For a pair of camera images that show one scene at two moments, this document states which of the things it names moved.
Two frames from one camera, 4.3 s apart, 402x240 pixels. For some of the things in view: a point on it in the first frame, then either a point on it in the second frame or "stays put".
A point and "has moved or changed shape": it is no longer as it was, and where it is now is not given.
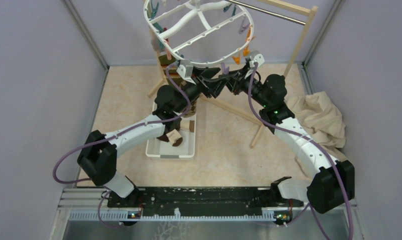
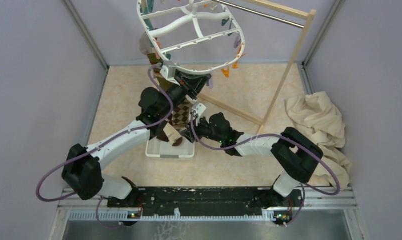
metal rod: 268,12 -> 296,24
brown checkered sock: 193,110 has moved or changed shape
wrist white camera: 258,58 -> 199,109
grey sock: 155,43 -> 144,43
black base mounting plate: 204,199 stays put
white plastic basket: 162,149 stays put
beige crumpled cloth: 321,120 stays put
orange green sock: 164,62 -> 155,58
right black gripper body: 255,90 -> 203,129
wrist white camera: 185,70 -> 168,71
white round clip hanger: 166,50 -> 227,65
